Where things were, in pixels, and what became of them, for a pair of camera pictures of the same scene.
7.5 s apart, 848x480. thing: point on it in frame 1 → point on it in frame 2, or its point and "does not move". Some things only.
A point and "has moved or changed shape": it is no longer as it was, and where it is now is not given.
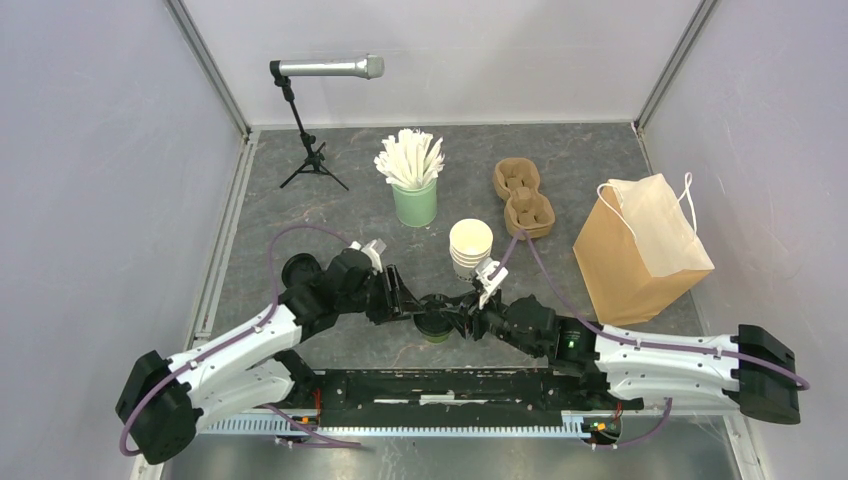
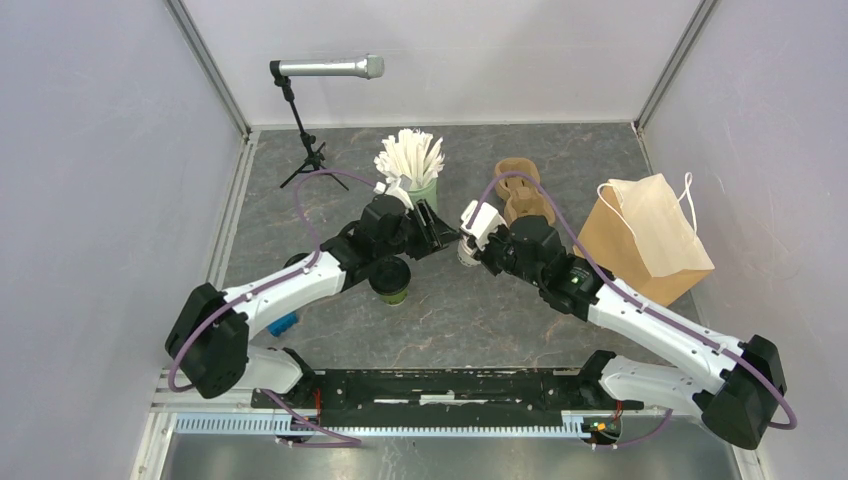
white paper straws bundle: x=411 y=159 does not move
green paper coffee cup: x=437 y=340 has moved or changed shape
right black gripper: x=477 y=315 → x=483 y=255
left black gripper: x=386 y=311 → x=435 y=235
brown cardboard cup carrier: x=526 y=209 does not move
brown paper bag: x=639 y=248 does not move
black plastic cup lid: x=430 y=320 has moved or changed shape
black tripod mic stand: x=316 y=154 does not move
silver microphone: x=370 y=66 does not move
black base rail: x=444 y=398 does not move
